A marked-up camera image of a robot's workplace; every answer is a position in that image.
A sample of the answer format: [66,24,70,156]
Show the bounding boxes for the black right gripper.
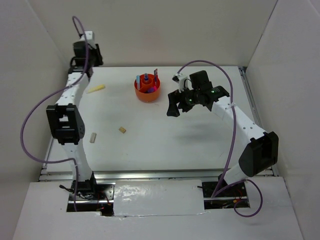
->
[166,84,201,117]

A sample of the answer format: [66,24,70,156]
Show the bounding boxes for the red pen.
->
[154,68,159,86]

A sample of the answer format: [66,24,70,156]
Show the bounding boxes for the blue gel pen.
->
[153,68,158,86]

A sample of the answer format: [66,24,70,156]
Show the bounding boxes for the small blue-capped glue bottle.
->
[143,73,149,84]

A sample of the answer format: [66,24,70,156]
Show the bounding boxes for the blue-capped clear tube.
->
[136,75,141,90]

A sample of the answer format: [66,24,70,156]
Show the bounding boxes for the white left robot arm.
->
[46,40,103,200]

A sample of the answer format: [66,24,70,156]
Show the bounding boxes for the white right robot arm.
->
[166,70,279,196]

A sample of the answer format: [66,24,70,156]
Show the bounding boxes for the yellow glue stick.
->
[87,84,106,94]

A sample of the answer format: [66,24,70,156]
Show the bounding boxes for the orange round organizer container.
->
[134,73,161,103]

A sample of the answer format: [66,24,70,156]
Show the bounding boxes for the small tan eraser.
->
[119,127,126,133]

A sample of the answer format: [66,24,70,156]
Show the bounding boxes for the beige eraser block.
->
[89,132,97,143]

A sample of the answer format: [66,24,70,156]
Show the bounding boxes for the white foil-covered panel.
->
[113,179,205,217]

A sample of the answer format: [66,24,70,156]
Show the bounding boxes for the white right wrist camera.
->
[172,73,190,93]

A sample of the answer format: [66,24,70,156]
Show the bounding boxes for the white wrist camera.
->
[79,31,97,49]
[172,73,190,93]

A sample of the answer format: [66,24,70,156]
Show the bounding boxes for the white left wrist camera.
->
[79,31,97,49]

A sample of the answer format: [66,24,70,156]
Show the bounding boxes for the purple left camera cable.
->
[20,15,91,164]

